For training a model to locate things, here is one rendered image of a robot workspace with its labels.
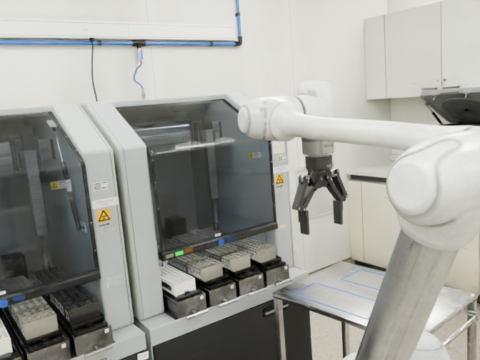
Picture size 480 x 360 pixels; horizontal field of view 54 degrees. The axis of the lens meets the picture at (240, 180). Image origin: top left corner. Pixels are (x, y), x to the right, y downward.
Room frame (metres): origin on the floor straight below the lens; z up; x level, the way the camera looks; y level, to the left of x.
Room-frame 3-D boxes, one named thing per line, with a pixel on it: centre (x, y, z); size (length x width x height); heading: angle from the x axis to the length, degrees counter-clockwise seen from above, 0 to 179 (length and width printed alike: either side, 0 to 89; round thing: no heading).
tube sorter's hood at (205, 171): (2.19, 0.23, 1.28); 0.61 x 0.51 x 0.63; 125
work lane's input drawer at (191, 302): (2.06, 0.42, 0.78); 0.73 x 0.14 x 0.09; 35
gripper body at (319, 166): (1.31, -0.23, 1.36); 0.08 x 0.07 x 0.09; 125
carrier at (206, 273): (1.95, 0.16, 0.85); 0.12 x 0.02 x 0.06; 126
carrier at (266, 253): (2.13, -0.09, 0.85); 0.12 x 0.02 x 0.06; 124
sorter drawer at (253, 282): (2.23, 0.17, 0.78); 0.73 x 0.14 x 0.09; 35
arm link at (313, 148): (1.31, -0.23, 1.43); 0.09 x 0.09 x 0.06
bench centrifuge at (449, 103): (3.54, -1.72, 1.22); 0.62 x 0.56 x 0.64; 123
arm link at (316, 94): (1.30, -0.21, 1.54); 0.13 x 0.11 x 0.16; 119
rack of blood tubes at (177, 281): (1.94, 0.34, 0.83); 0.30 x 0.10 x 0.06; 35
